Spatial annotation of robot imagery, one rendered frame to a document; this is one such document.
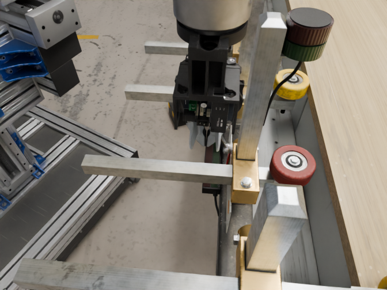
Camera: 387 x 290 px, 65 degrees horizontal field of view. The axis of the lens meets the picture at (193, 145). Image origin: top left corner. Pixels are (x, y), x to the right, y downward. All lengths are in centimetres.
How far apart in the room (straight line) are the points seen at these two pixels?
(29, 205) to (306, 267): 112
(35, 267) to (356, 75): 77
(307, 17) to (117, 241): 128
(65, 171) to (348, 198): 123
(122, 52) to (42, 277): 225
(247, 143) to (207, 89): 28
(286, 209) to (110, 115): 180
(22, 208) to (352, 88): 129
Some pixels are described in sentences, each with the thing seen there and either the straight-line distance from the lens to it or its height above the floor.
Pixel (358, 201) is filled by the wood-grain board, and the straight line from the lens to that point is 59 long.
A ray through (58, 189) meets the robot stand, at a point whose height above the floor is 21.
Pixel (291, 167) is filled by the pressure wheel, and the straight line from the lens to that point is 59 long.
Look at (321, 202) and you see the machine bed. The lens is 80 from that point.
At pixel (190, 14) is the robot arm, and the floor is 123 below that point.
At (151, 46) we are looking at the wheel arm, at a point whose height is 83.
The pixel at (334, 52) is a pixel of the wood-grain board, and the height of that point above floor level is 90.
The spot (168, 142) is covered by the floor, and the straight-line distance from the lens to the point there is 179.
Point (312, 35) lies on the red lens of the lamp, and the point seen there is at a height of 115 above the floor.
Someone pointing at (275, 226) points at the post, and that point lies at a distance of 30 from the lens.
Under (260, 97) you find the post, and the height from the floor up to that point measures 103.
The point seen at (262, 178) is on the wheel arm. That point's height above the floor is 86.
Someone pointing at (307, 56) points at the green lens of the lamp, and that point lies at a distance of 45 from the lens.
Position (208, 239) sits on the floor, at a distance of 147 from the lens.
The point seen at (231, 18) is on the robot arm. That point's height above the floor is 122.
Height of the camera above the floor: 135
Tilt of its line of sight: 50 degrees down
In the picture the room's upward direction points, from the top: straight up
